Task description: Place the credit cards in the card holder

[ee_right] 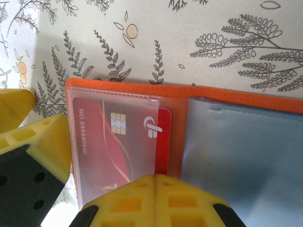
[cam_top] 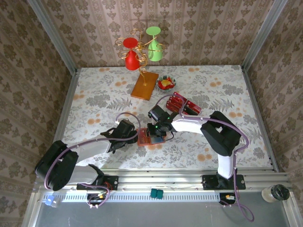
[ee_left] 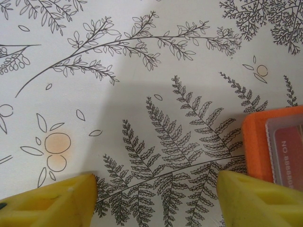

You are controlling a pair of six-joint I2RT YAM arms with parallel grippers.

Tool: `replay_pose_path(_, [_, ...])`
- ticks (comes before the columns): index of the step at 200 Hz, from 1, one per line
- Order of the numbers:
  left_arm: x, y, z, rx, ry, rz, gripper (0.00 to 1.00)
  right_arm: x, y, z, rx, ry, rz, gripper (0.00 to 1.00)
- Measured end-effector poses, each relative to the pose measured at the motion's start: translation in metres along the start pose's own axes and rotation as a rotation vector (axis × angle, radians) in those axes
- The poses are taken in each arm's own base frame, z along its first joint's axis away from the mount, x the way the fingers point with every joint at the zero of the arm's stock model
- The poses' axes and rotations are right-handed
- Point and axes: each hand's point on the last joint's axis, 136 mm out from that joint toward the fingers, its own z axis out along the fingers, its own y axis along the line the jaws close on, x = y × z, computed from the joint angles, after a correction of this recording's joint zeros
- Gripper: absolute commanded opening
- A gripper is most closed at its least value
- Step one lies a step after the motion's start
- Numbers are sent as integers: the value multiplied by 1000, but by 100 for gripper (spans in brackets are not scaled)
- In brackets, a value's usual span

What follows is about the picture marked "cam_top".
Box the gold wire rack wooden base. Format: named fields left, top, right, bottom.
left=115, top=28, right=165, bottom=102

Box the blue white connector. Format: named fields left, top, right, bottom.
left=44, top=195, right=60, bottom=208

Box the red plastic wine glass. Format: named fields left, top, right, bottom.
left=123, top=37, right=141, bottom=71

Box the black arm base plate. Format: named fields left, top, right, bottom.
left=202, top=174, right=246, bottom=191
left=77, top=175, right=119, bottom=191

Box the green plastic wine glass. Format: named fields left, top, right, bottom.
left=145, top=26, right=164, bottom=62

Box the white slotted cable duct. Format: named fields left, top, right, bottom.
left=65, top=191, right=222, bottom=203

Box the aluminium frame post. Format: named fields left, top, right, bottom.
left=241, top=0, right=289, bottom=71
left=26, top=0, right=79, bottom=76

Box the jar with black lid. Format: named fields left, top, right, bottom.
left=261, top=184, right=291, bottom=203

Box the aluminium front mounting rail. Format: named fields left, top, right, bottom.
left=35, top=167, right=291, bottom=192

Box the black connector box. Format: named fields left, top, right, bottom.
left=219, top=192, right=237, bottom=206
left=86, top=192, right=112, bottom=205

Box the small candy bowl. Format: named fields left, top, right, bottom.
left=156, top=75, right=177, bottom=91

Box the orange card holder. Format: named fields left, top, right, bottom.
left=136, top=127, right=166, bottom=147

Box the aluminium table side rail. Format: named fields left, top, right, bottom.
left=46, top=68, right=80, bottom=172
left=240, top=65, right=280, bottom=173

